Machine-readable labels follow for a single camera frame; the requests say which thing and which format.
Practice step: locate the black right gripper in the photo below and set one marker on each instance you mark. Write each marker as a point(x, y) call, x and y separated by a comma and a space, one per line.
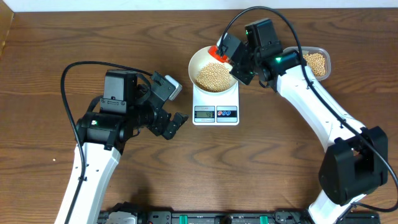
point(238, 74)

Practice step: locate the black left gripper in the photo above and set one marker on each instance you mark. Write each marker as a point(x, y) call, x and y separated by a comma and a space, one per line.
point(157, 126)

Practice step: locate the red plastic measuring scoop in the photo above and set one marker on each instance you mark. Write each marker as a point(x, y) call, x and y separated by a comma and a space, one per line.
point(213, 51)

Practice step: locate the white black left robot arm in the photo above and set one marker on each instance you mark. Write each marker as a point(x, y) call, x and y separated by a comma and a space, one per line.
point(130, 102)

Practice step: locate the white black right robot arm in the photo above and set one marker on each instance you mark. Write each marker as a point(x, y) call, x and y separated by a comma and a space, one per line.
point(355, 162)

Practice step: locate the white digital kitchen scale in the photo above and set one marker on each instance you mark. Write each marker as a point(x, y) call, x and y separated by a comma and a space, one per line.
point(216, 109)

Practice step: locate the white round bowl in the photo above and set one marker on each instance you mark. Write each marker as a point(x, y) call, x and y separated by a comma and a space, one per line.
point(209, 74)

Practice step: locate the clear plastic soybean container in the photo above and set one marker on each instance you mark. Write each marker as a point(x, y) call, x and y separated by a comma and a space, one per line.
point(319, 62)

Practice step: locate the brown cardboard box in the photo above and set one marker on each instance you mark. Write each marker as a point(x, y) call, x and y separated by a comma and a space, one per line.
point(6, 19)

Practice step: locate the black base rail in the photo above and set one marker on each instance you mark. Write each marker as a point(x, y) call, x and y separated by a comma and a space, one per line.
point(124, 213)

